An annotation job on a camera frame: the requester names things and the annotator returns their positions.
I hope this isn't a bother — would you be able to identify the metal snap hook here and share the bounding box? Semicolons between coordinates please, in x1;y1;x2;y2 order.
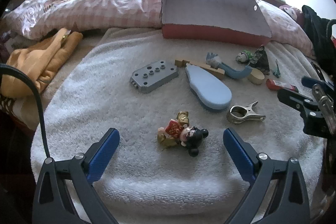
312;84;336;135

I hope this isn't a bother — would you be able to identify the small teal dragonfly toy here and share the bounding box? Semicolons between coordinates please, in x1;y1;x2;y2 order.
272;59;281;78

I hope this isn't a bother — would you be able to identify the orange cloth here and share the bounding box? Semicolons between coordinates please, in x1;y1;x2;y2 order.
0;28;84;98

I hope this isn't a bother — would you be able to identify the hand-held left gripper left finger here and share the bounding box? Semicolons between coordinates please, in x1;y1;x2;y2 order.
31;128;121;224

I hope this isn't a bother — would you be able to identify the oval wooden piece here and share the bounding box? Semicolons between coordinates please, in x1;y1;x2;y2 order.
247;69;264;85

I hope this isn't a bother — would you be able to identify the red tube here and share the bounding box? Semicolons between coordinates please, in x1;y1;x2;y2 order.
266;78;299;93

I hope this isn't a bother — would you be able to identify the black garment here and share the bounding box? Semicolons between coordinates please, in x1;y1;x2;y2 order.
302;5;336;67

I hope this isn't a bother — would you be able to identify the blue curved plastic scoop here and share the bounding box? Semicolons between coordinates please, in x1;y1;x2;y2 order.
206;52;253;81

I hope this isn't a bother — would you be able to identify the metal spring clip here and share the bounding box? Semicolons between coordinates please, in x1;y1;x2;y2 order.
227;101;266;125

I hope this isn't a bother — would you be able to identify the mouse-eared red gold figurine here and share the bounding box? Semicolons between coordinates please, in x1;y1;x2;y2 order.
157;111;209;157

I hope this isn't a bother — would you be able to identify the pink plush pillow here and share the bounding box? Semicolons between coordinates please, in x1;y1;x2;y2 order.
280;5;305;22

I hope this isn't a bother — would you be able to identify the white towel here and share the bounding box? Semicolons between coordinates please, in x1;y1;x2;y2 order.
30;27;326;216

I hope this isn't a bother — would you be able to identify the light blue oval sponge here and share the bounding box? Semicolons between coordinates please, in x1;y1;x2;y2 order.
185;66;232;111

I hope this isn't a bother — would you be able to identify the dark strap with metal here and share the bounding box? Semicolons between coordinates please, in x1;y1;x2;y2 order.
311;61;326;80

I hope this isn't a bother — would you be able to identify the red cardboard box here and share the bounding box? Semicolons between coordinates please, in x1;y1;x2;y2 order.
160;0;272;47

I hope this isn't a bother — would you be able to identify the black cable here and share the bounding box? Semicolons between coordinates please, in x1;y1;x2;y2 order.
0;63;53;161

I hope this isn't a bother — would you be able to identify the dark patterned figurine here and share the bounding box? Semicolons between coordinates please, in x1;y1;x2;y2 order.
247;45;271;75

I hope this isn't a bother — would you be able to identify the notched wooden block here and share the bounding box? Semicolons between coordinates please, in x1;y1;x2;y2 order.
175;58;226;80

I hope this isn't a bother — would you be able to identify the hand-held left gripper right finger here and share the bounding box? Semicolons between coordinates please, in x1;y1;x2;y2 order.
223;127;311;224

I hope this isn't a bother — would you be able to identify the pink checked duvet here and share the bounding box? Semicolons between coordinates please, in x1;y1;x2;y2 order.
3;0;315;56

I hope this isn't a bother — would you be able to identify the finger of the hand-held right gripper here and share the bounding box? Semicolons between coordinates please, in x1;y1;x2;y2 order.
301;76;332;92
277;88;314;112

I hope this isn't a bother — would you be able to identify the green white toy figure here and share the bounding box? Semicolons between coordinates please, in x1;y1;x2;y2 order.
235;50;254;65

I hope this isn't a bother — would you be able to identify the grey perforated metal plate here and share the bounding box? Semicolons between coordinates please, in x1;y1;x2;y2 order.
129;59;179;94

